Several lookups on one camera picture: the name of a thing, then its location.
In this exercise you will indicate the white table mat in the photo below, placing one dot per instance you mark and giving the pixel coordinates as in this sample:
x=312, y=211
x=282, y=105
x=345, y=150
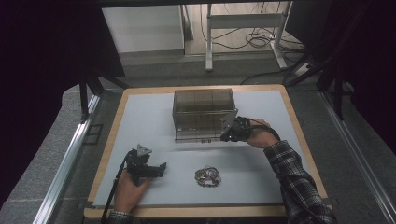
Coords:
x=174, y=158

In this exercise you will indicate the brown translucent drawer box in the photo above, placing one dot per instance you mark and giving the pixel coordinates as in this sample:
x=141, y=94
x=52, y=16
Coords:
x=199, y=115

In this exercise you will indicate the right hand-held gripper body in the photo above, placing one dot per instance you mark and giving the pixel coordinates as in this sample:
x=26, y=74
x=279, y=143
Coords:
x=239, y=129

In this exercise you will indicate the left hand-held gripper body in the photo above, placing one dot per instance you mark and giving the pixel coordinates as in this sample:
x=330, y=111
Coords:
x=137, y=163

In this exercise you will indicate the aluminium rail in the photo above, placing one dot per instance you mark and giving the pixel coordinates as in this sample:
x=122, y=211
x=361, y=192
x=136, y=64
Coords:
x=358, y=152
x=65, y=161

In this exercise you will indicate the black curtain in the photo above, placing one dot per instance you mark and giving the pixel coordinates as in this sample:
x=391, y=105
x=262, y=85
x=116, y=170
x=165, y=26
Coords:
x=46, y=62
x=367, y=62

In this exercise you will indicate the white cabinet panel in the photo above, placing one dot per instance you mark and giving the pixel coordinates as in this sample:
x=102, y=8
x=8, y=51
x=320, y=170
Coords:
x=143, y=28

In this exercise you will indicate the white metal desk frame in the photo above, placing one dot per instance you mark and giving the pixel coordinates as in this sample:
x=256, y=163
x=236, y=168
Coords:
x=246, y=21

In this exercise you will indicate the person's left hand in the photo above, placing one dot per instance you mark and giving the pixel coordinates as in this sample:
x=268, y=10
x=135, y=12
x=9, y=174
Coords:
x=127, y=196

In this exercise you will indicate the person's right hand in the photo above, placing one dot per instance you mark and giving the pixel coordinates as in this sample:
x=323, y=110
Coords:
x=261, y=135

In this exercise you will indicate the white power strip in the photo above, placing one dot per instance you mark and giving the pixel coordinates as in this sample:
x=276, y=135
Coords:
x=302, y=69

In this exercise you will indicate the black metal stand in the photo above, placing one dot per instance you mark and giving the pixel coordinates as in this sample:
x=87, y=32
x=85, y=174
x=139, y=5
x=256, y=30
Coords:
x=337, y=93
x=83, y=99

